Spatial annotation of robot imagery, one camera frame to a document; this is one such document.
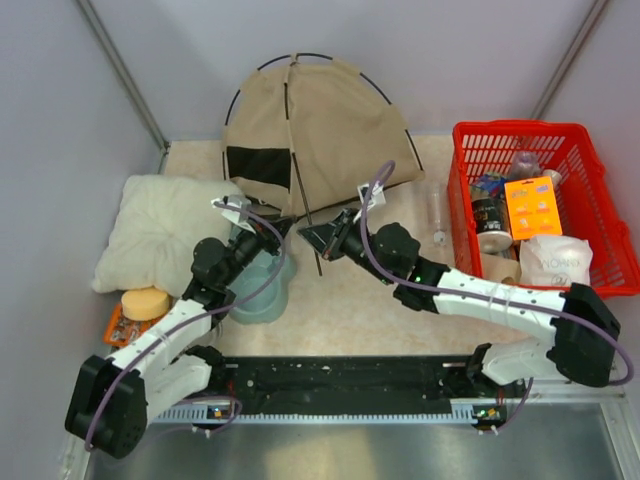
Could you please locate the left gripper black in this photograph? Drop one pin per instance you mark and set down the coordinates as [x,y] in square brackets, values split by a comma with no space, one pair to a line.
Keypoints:
[269,241]

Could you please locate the teal double pet bowl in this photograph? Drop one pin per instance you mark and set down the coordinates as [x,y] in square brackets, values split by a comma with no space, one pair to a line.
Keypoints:
[261,285]

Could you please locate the beige fabric pet tent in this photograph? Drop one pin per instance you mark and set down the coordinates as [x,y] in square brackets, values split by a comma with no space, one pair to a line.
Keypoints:
[315,140]

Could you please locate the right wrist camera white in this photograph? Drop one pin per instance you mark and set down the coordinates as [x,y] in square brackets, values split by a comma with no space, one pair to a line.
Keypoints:
[374,199]

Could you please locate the orange snack packet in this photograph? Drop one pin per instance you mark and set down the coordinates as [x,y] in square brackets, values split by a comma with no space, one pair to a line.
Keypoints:
[121,331]

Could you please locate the red plastic basket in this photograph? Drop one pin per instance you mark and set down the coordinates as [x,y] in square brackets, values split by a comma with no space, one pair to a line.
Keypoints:
[580,206]

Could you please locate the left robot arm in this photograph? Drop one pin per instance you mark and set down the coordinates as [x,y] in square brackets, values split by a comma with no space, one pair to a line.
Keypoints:
[116,397]

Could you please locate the black pet food can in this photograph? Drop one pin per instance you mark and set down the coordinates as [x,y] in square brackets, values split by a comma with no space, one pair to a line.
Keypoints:
[491,225]

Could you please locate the black tent pole crossing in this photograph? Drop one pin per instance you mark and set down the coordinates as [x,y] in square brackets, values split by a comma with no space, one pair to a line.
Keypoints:
[293,60]

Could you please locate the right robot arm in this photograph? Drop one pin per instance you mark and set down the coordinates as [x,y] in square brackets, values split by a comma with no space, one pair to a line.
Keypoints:
[571,333]

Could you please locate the colourful snack bag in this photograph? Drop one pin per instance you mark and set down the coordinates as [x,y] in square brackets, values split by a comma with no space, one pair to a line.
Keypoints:
[488,185]

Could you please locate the stainless steel bowl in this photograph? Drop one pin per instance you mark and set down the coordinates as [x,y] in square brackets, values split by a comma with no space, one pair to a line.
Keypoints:
[217,333]

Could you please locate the black tent pole long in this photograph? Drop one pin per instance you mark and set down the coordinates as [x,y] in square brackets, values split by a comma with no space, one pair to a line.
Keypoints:
[325,60]

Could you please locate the cream fluffy pillow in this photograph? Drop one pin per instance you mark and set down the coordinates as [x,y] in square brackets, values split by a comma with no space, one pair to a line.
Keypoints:
[160,221]

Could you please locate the brown paper roll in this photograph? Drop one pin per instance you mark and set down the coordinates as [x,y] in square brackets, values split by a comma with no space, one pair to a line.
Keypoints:
[500,270]

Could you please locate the yellow round sponge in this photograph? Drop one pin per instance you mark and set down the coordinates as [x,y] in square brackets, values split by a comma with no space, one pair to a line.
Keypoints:
[145,304]

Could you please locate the white wrapped bag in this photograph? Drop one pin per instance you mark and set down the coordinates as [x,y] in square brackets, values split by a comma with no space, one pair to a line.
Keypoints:
[555,261]

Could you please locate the clear plastic bottle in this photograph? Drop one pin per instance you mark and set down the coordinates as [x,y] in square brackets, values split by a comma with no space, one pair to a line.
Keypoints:
[437,203]

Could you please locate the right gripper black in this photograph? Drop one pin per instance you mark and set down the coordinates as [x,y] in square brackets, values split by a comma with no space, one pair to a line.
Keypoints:
[331,238]

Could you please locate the orange card package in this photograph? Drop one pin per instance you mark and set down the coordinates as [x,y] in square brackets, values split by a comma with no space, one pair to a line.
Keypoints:
[532,208]

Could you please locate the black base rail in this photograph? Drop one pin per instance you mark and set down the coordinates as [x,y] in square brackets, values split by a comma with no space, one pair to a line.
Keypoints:
[338,386]

